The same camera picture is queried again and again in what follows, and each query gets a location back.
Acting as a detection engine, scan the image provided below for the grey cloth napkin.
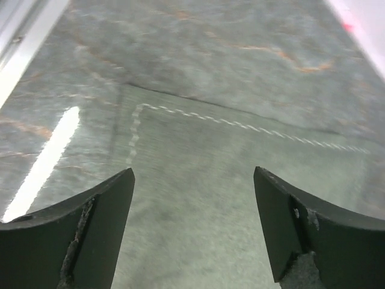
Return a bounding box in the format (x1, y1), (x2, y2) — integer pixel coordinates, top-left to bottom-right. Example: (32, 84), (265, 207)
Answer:
(112, 85), (381, 288)

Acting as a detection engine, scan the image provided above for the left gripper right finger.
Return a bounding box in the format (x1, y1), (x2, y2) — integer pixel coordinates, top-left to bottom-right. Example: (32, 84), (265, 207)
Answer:
(253, 167), (384, 288)

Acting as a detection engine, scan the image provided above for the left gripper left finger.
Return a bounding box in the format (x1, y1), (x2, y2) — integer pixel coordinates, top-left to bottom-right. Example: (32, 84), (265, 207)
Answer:
(1, 168), (135, 288)

